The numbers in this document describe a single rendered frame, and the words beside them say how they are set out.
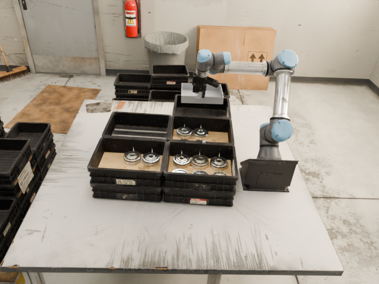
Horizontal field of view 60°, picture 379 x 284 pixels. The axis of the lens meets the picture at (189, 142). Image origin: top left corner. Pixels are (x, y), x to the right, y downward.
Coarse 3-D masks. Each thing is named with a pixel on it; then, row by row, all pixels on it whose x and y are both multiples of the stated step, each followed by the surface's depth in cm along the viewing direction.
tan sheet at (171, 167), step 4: (172, 156) 200; (172, 160) 197; (228, 160) 200; (172, 164) 194; (228, 164) 197; (168, 168) 191; (172, 168) 191; (176, 168) 191; (184, 168) 191; (188, 168) 192; (192, 168) 192; (208, 168) 192; (228, 168) 193; (188, 172) 189; (208, 172) 190; (212, 172) 190; (228, 172) 190
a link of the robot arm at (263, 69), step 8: (232, 64) 199; (240, 64) 200; (248, 64) 201; (256, 64) 202; (264, 64) 203; (216, 72) 200; (224, 72) 201; (232, 72) 201; (240, 72) 202; (248, 72) 203; (256, 72) 203; (264, 72) 204; (272, 72) 202
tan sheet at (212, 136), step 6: (174, 132) 221; (192, 132) 222; (210, 132) 224; (216, 132) 224; (222, 132) 224; (174, 138) 216; (192, 138) 217; (210, 138) 218; (216, 138) 218; (222, 138) 219
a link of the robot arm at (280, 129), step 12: (276, 60) 193; (288, 60) 188; (276, 72) 192; (288, 72) 189; (276, 84) 192; (288, 84) 189; (276, 96) 190; (288, 96) 189; (276, 108) 188; (288, 108) 189; (276, 120) 185; (288, 120) 185; (276, 132) 182; (288, 132) 183
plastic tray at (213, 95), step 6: (186, 84) 225; (186, 90) 226; (192, 90) 227; (210, 90) 228; (216, 90) 228; (186, 96) 209; (192, 96) 209; (210, 96) 210; (216, 96) 220; (222, 96) 213; (186, 102) 211; (192, 102) 211; (198, 102) 211; (204, 102) 211; (210, 102) 212; (216, 102) 212; (222, 102) 212
